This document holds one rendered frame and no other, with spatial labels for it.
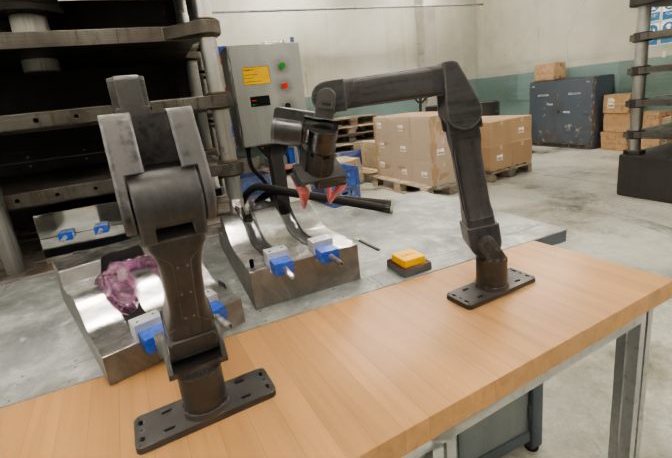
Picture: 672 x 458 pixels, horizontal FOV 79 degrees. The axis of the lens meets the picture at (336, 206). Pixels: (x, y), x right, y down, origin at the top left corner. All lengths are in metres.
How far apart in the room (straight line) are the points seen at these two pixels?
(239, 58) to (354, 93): 1.02
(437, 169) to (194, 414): 4.32
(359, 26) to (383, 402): 8.17
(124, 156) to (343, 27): 8.06
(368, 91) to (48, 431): 0.75
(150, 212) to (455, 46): 9.44
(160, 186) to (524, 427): 1.45
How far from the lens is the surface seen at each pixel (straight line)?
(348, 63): 8.38
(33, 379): 0.97
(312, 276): 0.95
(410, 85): 0.80
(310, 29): 8.19
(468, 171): 0.83
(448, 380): 0.70
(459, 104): 0.79
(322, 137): 0.79
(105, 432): 0.76
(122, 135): 0.46
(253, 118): 1.74
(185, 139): 0.46
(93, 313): 0.96
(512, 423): 1.61
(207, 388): 0.66
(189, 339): 0.62
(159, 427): 0.70
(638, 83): 4.78
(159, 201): 0.44
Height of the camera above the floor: 1.23
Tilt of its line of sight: 15 degrees down
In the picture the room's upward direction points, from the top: 7 degrees counter-clockwise
